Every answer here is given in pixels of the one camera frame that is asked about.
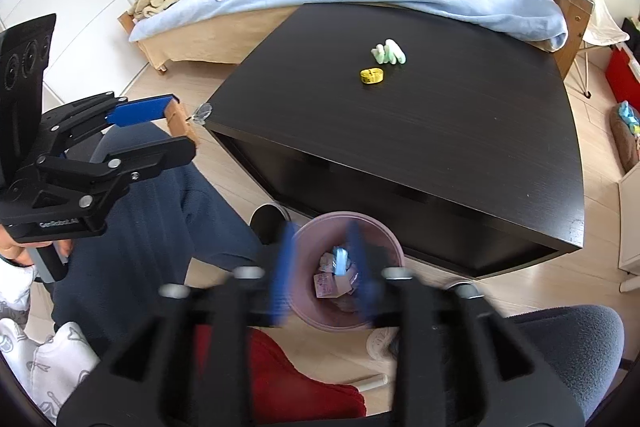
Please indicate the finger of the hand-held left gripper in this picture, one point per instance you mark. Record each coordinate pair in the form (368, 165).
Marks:
(150, 157)
(145, 111)

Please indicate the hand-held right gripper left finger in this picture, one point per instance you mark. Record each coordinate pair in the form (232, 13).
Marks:
(280, 277)

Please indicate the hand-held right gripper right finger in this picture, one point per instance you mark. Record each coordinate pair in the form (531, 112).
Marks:
(362, 272)

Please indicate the pink waste bin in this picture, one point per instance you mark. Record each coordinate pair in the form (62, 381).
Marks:
(307, 267)

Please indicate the pink cartoon print box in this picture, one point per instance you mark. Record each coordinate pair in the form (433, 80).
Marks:
(327, 284)

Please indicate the person's left hand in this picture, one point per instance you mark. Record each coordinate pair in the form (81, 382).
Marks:
(17, 254)

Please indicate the dark grey slipper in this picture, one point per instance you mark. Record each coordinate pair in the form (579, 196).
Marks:
(265, 222)

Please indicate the white slipper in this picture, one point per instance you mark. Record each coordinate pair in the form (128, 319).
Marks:
(382, 342)

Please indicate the person's left leg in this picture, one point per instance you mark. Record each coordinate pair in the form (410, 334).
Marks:
(150, 232)

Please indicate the white tube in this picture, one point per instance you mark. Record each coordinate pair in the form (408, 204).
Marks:
(372, 383)

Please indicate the red cloth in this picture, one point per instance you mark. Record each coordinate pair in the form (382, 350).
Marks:
(300, 387)

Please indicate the black wooden table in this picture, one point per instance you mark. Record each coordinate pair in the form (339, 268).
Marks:
(400, 132)

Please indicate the yellow tape measure roll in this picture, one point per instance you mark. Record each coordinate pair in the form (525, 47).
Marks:
(372, 76)

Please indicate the white patterned garment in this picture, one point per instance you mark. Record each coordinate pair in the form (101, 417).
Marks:
(40, 357)

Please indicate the dark grey fleece cloth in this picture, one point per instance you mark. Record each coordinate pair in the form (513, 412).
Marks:
(575, 357)

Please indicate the brown basket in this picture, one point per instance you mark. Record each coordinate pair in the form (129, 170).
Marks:
(625, 152)

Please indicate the light blue toy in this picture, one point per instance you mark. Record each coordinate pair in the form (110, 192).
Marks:
(627, 117)

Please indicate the red storage box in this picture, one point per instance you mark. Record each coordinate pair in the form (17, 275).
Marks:
(622, 74)

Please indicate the cream cloth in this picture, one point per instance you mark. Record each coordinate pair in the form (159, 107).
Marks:
(600, 17)

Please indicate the wooden bed frame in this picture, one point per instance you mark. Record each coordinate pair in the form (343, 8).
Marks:
(210, 42)

